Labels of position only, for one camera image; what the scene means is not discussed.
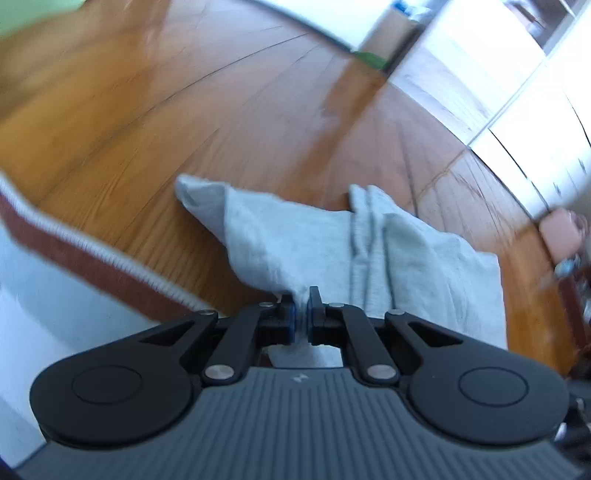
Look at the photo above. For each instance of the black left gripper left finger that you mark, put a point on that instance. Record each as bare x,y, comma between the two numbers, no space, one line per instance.
132,389

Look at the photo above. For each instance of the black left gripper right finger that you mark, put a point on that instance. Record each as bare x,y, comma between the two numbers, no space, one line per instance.
464,388

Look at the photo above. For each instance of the light grey t-shirt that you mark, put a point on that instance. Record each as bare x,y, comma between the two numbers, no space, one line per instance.
375,255

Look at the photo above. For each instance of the pink box on floor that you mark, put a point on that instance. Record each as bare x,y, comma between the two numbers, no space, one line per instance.
563,232

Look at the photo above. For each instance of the white drawer cabinet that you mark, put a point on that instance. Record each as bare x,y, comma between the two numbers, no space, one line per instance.
509,80

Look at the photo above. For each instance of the light green garment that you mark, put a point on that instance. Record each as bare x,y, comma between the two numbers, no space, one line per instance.
15,14

